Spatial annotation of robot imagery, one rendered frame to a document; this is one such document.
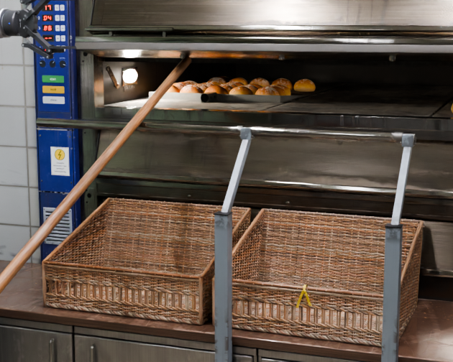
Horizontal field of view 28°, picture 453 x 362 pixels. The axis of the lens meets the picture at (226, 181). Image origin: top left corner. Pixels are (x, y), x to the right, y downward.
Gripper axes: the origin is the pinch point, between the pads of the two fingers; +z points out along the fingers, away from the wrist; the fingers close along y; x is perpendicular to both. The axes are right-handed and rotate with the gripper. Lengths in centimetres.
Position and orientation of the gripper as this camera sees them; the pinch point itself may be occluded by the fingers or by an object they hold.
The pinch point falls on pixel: (70, 23)
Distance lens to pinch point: 264.9
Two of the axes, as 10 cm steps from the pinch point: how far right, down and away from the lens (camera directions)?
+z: 9.4, 0.6, -3.3
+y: 0.0, 9.8, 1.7
